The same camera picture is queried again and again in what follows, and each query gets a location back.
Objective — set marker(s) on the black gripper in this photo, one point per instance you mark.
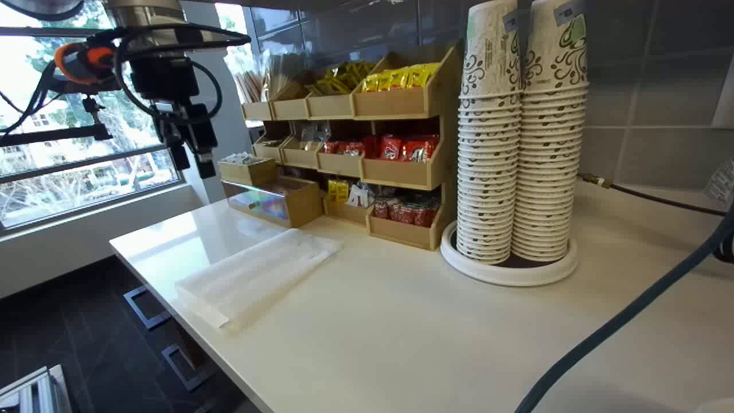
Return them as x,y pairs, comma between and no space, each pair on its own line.
184,122

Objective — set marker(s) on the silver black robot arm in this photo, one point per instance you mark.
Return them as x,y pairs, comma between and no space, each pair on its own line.
150,23

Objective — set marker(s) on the yellow sachet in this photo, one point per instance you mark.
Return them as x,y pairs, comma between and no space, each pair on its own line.
402,76
341,81

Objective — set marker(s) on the red sachet pile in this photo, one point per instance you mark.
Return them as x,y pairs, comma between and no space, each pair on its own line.
402,147
410,209

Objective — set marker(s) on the wooden tiered shelf organizer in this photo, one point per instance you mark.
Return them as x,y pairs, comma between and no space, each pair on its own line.
402,104

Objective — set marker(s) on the small wooden tray box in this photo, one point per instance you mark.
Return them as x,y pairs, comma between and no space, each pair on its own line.
249,171

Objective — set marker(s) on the wooden stir sticks bundle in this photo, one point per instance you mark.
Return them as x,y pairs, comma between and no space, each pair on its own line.
255,89

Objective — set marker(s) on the open cardboard box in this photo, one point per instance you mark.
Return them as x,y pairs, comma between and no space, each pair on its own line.
294,200

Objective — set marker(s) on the clear plastic bag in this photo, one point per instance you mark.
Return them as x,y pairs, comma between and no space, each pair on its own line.
255,277

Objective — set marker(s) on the white round cup holder base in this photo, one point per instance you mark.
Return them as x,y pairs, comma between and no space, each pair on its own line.
460,264

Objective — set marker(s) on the printed paper cup stack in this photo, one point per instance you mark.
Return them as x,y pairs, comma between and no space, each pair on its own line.
552,153
490,153

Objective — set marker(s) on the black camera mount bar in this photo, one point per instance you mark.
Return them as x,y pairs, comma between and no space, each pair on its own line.
53,137

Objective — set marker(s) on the grey metal floor bracket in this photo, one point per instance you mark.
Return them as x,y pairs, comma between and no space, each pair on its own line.
187,368
145,309

